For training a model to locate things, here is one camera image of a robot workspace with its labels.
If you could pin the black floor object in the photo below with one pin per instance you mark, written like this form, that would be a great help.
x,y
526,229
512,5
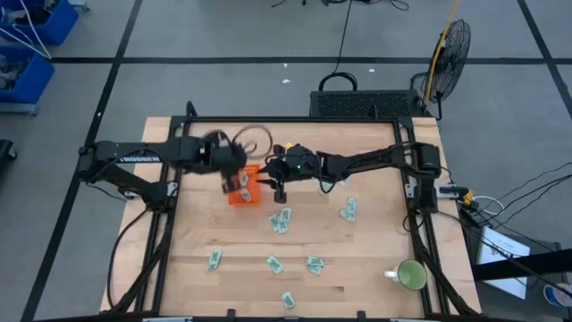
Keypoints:
x,y
5,149

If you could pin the green white mug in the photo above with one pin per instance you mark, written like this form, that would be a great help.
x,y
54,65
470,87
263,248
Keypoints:
x,y
411,275

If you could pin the banknote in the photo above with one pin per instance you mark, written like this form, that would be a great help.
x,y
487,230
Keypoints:
x,y
314,261
274,221

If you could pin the black beam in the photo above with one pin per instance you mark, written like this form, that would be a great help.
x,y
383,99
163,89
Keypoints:
x,y
536,264

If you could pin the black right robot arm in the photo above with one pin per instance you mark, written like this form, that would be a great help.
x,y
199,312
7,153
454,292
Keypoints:
x,y
371,158

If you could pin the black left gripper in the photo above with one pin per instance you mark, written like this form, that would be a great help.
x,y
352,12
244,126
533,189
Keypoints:
x,y
223,156

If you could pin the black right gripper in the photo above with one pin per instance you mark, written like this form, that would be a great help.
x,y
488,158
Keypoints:
x,y
297,163

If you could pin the black aluminium table frame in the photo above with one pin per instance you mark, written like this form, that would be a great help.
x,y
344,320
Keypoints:
x,y
290,120

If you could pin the blue storage bin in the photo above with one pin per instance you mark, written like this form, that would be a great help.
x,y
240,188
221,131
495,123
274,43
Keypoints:
x,y
38,76
62,27

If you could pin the blue white round can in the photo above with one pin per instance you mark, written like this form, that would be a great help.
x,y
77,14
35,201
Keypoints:
x,y
558,296

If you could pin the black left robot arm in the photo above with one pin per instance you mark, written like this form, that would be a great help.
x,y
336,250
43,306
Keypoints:
x,y
134,154

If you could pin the black frame bracket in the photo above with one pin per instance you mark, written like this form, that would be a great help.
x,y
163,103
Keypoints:
x,y
230,314
361,316

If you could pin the black floor fan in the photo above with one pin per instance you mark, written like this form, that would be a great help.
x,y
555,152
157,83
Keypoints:
x,y
451,58

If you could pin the orange plastic basket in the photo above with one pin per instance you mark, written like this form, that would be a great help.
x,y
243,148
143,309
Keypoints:
x,y
252,199

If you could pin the black basket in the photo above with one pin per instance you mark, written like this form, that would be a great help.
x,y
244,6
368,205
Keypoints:
x,y
362,104

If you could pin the white paper sheet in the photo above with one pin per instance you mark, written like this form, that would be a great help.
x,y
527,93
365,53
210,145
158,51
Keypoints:
x,y
509,277

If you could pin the yellow plug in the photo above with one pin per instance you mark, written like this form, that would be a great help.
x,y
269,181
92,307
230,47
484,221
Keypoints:
x,y
468,197

